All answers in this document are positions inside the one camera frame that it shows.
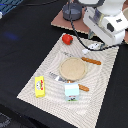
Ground pink brown mat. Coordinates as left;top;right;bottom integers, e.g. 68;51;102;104
50;0;128;43

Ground round wooden plate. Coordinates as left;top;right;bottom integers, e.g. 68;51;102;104
59;57;87;81

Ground wooden handled knife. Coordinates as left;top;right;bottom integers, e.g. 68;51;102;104
62;51;102;66

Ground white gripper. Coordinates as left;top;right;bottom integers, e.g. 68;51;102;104
83;7;128;46

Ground blue milk carton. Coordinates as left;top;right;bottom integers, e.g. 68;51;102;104
64;83;79;101

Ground wooden handled fork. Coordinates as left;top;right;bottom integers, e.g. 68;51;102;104
49;72;89;92

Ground beige woven placemat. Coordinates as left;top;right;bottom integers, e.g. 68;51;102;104
18;37;118;128

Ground red toy tomato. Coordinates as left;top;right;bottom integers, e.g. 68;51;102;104
62;34;73;45

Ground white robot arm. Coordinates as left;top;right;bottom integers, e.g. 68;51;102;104
78;0;128;46

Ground yellow butter box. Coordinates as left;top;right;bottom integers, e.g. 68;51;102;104
35;76;45;97

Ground small grey pot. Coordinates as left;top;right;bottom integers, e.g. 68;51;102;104
62;2;82;21

